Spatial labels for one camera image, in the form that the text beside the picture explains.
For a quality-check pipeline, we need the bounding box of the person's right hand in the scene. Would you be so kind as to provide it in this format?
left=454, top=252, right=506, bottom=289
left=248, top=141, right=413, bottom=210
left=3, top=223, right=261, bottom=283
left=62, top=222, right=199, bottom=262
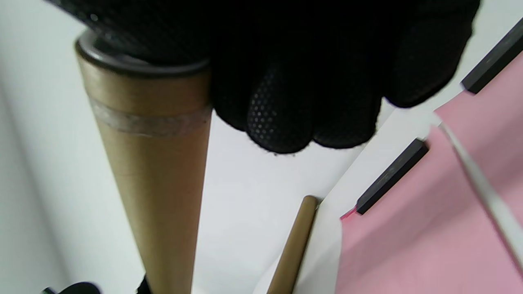
left=45, top=0, right=481, bottom=154

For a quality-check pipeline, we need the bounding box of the pink paper sheet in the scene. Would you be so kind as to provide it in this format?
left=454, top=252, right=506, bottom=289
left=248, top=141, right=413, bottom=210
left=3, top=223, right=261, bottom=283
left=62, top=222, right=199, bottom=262
left=335, top=122, right=523, bottom=294
left=434, top=53, right=523, bottom=229

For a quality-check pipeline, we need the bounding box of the brown cardboard mailing tube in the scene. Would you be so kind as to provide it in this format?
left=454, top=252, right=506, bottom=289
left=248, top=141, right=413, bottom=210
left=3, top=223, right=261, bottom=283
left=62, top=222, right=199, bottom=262
left=268, top=195, right=320, bottom=294
left=77, top=53, right=213, bottom=294

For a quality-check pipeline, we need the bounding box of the person's left hand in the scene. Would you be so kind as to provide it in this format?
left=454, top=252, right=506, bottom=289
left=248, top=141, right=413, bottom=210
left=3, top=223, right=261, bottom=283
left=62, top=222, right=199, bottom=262
left=41, top=276, right=152, bottom=294

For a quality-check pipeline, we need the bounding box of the black rectangular weight bar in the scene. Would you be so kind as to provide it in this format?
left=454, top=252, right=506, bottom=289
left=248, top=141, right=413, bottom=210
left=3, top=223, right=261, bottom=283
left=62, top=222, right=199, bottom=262
left=356, top=138, right=429, bottom=216
left=461, top=18, right=523, bottom=94

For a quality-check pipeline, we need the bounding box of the translucent white tube cap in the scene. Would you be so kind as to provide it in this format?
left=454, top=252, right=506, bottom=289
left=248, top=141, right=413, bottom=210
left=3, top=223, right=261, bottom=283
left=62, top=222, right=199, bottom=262
left=75, top=29, right=212, bottom=78

